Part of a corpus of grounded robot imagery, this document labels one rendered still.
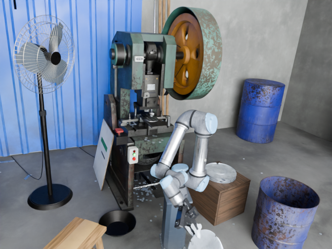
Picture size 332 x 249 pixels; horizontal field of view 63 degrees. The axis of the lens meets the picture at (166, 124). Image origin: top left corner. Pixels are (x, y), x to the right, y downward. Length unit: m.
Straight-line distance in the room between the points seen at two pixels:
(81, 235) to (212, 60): 1.57
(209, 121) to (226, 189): 0.86
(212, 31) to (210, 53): 0.18
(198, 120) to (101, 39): 2.07
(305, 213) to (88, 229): 1.46
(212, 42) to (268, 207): 1.31
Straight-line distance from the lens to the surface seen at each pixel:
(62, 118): 3.50
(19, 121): 3.49
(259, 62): 4.80
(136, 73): 2.24
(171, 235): 2.11
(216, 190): 2.31
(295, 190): 2.49
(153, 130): 2.39
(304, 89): 5.27
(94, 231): 1.88
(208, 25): 2.29
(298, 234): 2.28
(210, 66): 2.23
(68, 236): 1.87
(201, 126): 1.63
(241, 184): 2.46
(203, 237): 1.59
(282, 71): 5.25
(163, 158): 1.62
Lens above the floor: 1.58
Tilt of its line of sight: 20 degrees down
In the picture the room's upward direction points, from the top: 4 degrees clockwise
